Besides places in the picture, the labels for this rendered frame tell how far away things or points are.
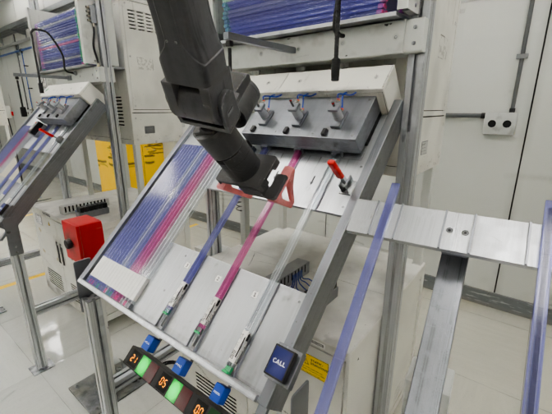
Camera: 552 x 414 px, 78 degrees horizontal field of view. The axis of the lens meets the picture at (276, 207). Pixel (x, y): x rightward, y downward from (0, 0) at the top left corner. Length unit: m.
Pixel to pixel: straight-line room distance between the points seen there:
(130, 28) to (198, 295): 1.56
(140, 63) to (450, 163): 1.87
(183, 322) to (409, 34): 0.80
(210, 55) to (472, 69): 2.03
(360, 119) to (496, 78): 1.58
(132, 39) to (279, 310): 1.67
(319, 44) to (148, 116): 1.27
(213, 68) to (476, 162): 2.05
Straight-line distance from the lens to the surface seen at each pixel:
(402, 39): 0.89
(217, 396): 0.70
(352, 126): 0.80
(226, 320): 0.74
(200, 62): 0.41
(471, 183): 2.37
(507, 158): 2.33
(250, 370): 0.68
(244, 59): 1.14
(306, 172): 0.84
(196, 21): 0.41
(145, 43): 2.09
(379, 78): 0.87
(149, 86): 2.07
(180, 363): 0.76
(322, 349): 0.96
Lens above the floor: 1.19
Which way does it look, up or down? 16 degrees down
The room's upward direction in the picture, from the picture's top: straight up
